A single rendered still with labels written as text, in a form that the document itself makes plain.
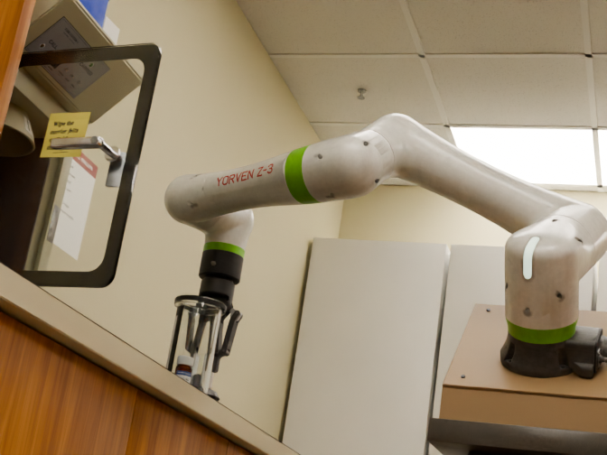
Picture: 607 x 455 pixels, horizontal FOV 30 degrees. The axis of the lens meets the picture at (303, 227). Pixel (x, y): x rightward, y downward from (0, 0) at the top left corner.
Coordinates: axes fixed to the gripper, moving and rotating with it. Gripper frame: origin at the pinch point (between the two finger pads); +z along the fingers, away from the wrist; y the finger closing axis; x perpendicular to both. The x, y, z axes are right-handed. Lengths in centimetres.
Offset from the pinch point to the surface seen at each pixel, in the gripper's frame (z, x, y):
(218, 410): 12.3, 25.1, -14.7
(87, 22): -45, 69, 4
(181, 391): 12.9, 43.7, -14.7
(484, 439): 14, 31, -65
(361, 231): -135, -279, 46
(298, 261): -100, -225, 57
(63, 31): -42, 71, 7
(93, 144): -15, 84, -11
